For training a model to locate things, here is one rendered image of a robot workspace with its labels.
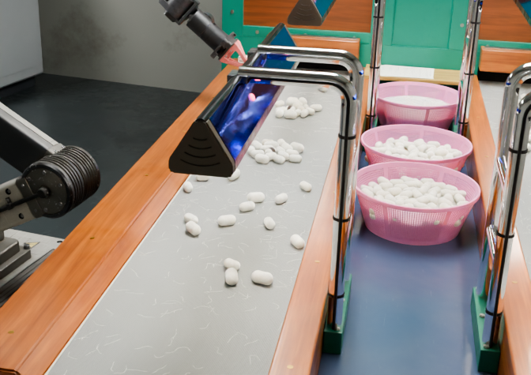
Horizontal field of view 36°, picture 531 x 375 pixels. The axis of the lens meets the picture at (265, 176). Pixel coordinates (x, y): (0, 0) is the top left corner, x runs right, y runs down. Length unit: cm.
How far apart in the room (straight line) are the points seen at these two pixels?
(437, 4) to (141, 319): 170
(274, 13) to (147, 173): 111
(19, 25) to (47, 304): 397
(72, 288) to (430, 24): 170
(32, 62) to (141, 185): 364
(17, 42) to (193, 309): 399
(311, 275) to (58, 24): 437
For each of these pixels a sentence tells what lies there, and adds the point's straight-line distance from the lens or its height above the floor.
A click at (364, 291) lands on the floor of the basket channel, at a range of 151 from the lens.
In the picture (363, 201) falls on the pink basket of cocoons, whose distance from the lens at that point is 170.
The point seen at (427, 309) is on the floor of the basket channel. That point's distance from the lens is 147.
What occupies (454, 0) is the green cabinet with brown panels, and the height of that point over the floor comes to 100.
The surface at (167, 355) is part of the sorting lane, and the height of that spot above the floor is 74.
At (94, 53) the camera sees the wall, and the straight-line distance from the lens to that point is 547.
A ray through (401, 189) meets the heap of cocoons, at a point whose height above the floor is 74.
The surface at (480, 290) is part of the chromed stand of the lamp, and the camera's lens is 145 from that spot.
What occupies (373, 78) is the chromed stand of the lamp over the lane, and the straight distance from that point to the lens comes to 215.
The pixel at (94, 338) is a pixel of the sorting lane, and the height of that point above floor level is 74.
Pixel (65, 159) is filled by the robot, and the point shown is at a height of 79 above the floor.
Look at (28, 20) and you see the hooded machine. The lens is 524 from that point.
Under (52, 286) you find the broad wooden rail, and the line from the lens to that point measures 134.
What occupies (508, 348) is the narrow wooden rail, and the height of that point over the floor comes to 76.
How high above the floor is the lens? 141
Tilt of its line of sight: 21 degrees down
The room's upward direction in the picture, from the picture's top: 2 degrees clockwise
